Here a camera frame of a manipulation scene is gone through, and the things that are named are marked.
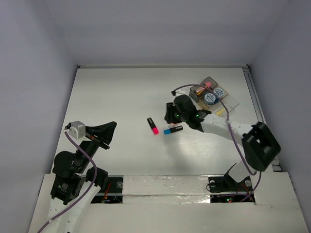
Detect black pink highlighter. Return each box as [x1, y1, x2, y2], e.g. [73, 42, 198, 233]
[147, 117, 159, 135]

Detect blue lidded round jar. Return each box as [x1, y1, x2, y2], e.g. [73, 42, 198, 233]
[203, 93, 216, 105]

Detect yellow highlighter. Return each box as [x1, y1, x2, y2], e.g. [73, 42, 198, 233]
[216, 108, 226, 117]

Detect pink capped eraser bottle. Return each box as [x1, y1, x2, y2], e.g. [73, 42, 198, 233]
[195, 82, 212, 96]

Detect orange highlighter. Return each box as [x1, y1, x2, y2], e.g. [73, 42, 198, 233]
[168, 123, 176, 128]

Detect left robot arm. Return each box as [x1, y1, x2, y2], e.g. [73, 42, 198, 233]
[38, 121, 117, 233]

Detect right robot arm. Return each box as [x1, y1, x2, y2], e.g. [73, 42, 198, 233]
[164, 95, 281, 193]

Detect black blue highlighter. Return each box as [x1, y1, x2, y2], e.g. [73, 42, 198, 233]
[163, 126, 183, 135]

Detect smoky grey plastic bin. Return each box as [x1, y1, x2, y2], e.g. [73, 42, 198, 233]
[189, 77, 218, 102]

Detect clear plastic bin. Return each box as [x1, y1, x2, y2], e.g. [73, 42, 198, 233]
[210, 95, 240, 118]

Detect amber plastic bin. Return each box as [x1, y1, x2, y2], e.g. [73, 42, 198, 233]
[199, 85, 229, 110]

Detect white foam front board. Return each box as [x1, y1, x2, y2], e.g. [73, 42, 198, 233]
[29, 172, 308, 233]

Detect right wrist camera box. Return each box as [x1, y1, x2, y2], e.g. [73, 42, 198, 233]
[171, 89, 186, 96]

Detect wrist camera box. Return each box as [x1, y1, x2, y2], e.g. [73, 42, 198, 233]
[64, 121, 86, 140]
[171, 89, 186, 96]

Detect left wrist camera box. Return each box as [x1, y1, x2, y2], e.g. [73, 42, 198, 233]
[64, 121, 86, 140]

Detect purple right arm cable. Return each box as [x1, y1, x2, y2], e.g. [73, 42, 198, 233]
[171, 83, 262, 202]

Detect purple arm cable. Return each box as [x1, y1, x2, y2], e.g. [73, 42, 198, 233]
[171, 83, 262, 202]
[36, 130, 99, 233]

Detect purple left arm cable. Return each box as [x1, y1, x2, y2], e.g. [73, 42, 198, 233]
[36, 130, 99, 233]

